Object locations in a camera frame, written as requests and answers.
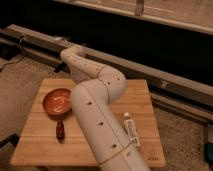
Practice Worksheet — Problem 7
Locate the orange ceramic bowl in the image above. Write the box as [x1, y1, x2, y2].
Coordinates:
[42, 88, 72, 116]

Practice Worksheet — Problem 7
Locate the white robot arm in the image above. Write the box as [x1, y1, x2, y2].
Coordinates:
[60, 45, 150, 171]

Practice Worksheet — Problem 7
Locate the white tube with label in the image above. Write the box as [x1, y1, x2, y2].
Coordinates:
[123, 112, 140, 147]

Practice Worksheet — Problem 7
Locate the dark red chili pepper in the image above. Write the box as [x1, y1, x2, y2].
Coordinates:
[56, 120, 65, 143]

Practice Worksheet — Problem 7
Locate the blue object at right edge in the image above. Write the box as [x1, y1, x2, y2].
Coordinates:
[204, 123, 213, 168]

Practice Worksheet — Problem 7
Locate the long metal floor rail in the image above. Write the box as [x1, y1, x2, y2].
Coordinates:
[0, 25, 213, 122]

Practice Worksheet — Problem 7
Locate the black cable on floor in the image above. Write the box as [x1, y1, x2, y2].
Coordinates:
[0, 53, 28, 73]

